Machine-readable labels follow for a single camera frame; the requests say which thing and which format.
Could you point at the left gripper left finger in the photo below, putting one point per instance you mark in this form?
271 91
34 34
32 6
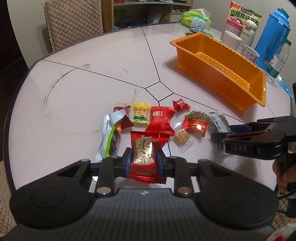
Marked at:
109 169

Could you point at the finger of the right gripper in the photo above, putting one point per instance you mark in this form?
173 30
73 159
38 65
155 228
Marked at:
282 123
258 137

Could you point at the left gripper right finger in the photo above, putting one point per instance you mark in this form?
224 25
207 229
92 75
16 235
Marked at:
176 168

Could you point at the clear dark snack bar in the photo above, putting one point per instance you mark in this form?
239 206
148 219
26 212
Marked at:
220 128

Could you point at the clear amber candy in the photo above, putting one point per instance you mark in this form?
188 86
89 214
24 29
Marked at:
182 139

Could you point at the silver green snack bag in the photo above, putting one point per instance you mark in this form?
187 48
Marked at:
111 135

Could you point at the red gold green snack packet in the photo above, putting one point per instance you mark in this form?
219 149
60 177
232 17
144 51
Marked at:
196 122

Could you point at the large red jujube snack packet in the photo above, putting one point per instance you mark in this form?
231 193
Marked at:
144 167

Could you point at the red square snack packet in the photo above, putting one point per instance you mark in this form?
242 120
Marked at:
160 120

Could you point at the dark red candy wrapper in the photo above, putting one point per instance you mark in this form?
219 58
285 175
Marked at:
126 121

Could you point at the small red candy packet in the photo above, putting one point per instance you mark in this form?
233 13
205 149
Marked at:
180 105

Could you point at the yellow green candy packet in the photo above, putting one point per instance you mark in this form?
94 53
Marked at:
141 111

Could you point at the right human hand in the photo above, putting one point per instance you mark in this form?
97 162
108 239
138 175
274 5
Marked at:
282 184

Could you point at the blue white tube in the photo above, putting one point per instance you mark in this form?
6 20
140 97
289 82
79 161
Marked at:
282 83

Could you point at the orange plastic tray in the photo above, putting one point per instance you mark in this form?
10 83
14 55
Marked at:
223 70

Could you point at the green cap water bottle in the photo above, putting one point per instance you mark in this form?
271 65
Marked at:
278 61

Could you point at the patterned white cup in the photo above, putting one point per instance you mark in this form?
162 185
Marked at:
249 54

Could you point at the white mug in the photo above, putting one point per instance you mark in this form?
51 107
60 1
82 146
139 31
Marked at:
231 40

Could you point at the white miffy flask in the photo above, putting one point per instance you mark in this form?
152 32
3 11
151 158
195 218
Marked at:
247 34

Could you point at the blue thermos jug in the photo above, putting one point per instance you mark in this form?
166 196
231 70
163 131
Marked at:
275 32

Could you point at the pink lid cup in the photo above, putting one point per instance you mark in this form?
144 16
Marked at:
233 25

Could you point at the green cloth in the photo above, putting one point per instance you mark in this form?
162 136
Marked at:
209 34

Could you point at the grey phone stand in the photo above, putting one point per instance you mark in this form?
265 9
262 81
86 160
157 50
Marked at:
197 25

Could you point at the sunflower seed bag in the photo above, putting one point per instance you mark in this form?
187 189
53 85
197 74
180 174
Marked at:
243 13

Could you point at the green tissue pack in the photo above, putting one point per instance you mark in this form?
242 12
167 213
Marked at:
201 14

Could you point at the beige quilted chair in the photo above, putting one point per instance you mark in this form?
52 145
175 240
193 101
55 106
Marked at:
72 21

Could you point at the wooden shelf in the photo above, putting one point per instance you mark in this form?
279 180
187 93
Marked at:
123 14

